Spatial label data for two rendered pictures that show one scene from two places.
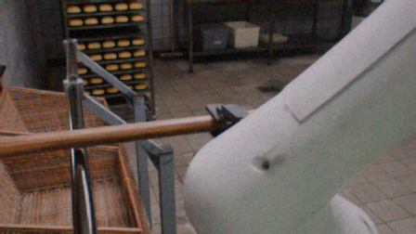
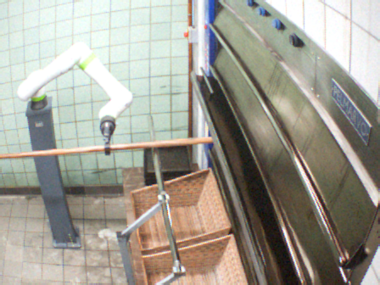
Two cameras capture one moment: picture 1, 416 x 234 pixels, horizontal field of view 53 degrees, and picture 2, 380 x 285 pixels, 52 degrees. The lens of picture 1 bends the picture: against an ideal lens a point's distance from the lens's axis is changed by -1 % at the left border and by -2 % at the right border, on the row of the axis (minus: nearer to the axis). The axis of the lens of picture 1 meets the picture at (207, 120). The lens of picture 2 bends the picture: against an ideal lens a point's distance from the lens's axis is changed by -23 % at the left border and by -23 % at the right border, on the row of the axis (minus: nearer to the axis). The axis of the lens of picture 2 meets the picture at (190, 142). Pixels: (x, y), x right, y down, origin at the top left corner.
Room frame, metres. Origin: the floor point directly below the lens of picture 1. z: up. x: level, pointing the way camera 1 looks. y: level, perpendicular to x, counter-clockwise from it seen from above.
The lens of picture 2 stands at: (2.62, 0.71, 2.46)
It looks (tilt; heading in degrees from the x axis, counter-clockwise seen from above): 31 degrees down; 189
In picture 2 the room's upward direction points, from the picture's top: straight up
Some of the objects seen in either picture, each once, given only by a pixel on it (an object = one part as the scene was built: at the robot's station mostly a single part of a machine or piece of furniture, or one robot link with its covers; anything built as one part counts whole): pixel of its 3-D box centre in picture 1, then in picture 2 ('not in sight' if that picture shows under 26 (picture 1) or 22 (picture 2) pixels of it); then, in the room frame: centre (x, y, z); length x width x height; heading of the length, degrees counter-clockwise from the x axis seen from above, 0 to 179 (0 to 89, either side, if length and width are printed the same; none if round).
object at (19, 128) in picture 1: (58, 126); not in sight; (1.73, 0.67, 0.72); 0.56 x 0.49 x 0.28; 19
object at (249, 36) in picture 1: (240, 33); not in sight; (5.58, -0.42, 0.35); 0.50 x 0.36 x 0.24; 19
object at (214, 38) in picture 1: (209, 35); not in sight; (5.45, -0.02, 0.35); 0.50 x 0.36 x 0.24; 18
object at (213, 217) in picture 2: not in sight; (176, 219); (0.60, 0.31, 0.72); 0.56 x 0.49 x 0.28; 19
